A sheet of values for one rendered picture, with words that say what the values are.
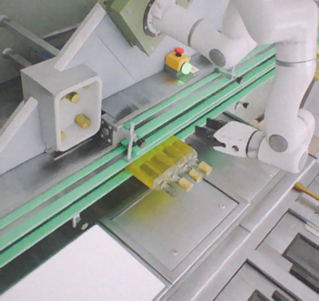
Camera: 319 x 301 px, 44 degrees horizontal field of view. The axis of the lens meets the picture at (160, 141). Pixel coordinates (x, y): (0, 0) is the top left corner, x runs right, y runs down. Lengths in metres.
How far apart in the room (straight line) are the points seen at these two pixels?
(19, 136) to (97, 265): 0.46
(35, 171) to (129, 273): 0.44
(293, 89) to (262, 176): 0.88
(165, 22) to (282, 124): 0.53
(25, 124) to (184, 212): 0.63
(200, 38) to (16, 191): 0.70
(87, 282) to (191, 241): 0.37
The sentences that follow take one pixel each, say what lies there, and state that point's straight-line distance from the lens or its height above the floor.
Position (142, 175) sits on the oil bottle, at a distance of 1.35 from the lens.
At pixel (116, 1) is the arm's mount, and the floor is 0.80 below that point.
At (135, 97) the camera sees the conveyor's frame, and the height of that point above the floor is 0.82.
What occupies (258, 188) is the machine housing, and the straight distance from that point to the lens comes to 1.67.
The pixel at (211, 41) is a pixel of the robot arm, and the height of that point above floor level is 1.08.
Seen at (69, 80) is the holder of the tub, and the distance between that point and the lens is 1.18.
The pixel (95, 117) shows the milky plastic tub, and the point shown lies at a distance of 1.31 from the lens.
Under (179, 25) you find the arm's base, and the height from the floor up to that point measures 0.95.
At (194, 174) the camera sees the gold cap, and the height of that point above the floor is 1.14.
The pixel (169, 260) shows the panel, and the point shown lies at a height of 1.26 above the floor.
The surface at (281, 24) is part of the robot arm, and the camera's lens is 0.83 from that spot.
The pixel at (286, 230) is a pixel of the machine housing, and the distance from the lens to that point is 1.58.
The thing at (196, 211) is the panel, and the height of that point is 1.20.
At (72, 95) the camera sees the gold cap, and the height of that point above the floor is 0.81.
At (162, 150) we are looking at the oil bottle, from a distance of 1.42.
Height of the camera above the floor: 1.58
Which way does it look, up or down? 25 degrees down
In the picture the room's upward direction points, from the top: 124 degrees clockwise
